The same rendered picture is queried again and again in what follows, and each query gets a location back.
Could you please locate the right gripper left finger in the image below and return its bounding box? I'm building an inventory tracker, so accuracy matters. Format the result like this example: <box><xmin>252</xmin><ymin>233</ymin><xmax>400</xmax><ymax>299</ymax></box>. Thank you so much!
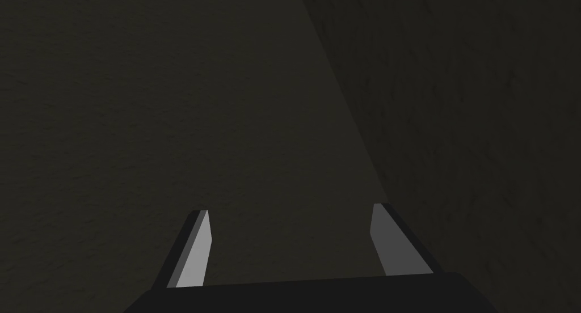
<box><xmin>151</xmin><ymin>209</ymin><xmax>213</xmax><ymax>290</ymax></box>

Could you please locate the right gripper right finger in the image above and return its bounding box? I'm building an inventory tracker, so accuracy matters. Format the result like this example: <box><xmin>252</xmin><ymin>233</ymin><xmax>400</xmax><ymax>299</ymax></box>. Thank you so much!
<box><xmin>369</xmin><ymin>202</ymin><xmax>445</xmax><ymax>277</ymax></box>

